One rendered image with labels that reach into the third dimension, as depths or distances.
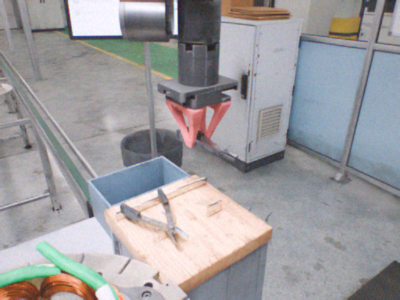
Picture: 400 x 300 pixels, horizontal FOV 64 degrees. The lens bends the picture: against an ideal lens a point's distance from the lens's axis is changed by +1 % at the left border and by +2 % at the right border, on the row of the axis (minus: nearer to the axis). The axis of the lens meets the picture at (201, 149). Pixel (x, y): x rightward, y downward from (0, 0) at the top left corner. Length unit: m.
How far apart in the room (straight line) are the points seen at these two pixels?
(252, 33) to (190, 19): 1.96
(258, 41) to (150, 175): 1.81
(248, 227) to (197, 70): 0.25
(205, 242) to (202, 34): 0.28
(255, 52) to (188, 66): 1.98
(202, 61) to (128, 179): 0.34
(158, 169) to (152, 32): 0.36
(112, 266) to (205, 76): 0.26
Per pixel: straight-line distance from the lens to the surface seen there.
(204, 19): 0.42
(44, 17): 13.79
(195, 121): 0.44
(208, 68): 0.43
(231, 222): 0.52
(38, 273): 0.36
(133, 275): 0.41
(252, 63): 2.42
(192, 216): 0.52
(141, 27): 0.43
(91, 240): 0.96
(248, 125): 2.56
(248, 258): 0.52
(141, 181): 0.70
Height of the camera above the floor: 1.39
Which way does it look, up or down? 26 degrees down
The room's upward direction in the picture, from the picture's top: straight up
